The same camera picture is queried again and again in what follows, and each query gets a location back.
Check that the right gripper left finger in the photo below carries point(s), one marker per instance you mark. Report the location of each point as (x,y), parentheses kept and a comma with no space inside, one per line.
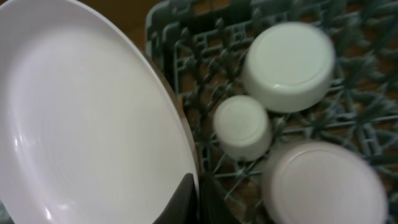
(182,207)

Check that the white paper cup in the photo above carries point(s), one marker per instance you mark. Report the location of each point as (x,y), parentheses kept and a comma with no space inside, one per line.
(243,128)

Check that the grey dishwasher rack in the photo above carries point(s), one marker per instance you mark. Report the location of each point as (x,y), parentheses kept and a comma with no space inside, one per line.
(201,47)

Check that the pink bowl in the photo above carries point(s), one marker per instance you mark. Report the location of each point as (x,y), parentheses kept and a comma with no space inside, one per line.
(316,182)

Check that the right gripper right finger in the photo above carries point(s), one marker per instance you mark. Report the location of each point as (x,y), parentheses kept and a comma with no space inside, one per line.
(213,209)

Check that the white bowl with food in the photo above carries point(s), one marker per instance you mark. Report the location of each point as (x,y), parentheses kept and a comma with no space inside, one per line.
(289,67)

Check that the pink plate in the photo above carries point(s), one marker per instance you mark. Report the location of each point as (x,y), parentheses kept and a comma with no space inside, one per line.
(91,131)

